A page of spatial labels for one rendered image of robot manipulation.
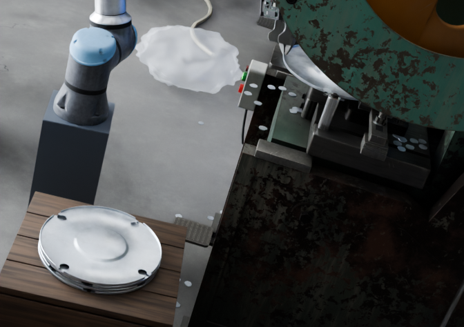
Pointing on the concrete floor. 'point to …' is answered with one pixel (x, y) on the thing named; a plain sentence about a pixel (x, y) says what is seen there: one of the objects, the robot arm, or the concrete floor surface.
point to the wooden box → (11, 312)
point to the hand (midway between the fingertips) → (287, 49)
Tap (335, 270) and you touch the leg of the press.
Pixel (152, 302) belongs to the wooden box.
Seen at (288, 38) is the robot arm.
